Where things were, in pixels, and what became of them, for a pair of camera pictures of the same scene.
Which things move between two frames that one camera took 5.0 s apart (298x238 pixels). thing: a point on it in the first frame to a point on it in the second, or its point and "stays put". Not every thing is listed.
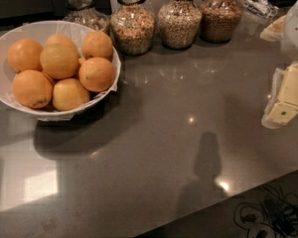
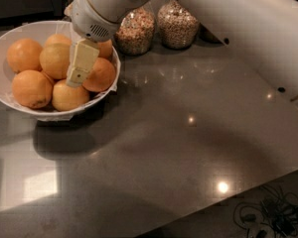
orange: x=59 y=61 stays put
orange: x=61 y=39 stays put
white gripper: x=296 y=30 to x=93 y=20
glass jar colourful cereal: x=132 y=22 stays put
